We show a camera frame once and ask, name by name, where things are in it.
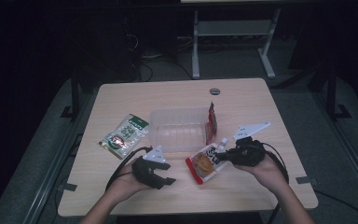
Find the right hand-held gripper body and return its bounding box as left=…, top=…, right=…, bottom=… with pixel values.
left=229, top=121, right=271, bottom=168

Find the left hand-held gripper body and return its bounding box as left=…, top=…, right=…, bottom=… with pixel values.
left=131, top=145, right=170, bottom=190

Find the white red spouted pouch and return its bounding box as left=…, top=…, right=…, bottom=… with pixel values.
left=185, top=137, right=230, bottom=186

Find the red black snack packet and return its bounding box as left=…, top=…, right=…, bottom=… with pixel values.
left=204, top=101, right=219, bottom=147

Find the clear plastic container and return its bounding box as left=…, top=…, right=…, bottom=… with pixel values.
left=148, top=106, right=215, bottom=154

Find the person's left hand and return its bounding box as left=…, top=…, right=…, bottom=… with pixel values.
left=104, top=161, right=154, bottom=203

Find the person's right hand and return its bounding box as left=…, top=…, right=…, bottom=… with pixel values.
left=232, top=153, right=289, bottom=193

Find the green snack packet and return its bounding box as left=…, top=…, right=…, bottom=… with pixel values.
left=98, top=113, right=150, bottom=161

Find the black metal stand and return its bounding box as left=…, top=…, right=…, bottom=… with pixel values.
left=60, top=66, right=82, bottom=121
left=325, top=63, right=352, bottom=121

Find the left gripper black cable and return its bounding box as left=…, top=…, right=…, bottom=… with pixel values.
left=104, top=146, right=154, bottom=192

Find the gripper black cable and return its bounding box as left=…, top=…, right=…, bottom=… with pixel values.
left=104, top=146, right=154, bottom=192
left=259, top=142, right=291, bottom=224

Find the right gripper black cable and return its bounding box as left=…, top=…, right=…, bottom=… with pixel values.
left=259, top=142, right=291, bottom=224

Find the black floor cable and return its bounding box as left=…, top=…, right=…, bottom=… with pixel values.
left=135, top=55, right=194, bottom=83

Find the white metal table frame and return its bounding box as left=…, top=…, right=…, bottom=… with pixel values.
left=190, top=7, right=282, bottom=80

